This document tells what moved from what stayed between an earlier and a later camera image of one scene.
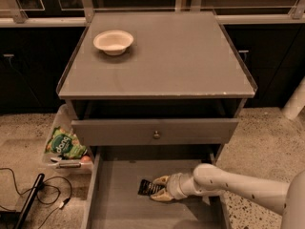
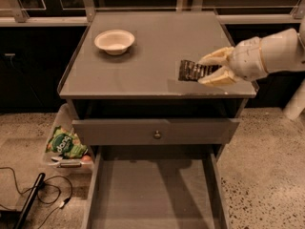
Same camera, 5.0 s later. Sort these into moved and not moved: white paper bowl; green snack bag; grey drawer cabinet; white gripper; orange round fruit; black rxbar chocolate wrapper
Moved: black rxbar chocolate wrapper; white gripper
Not moved: white paper bowl; grey drawer cabinet; orange round fruit; green snack bag
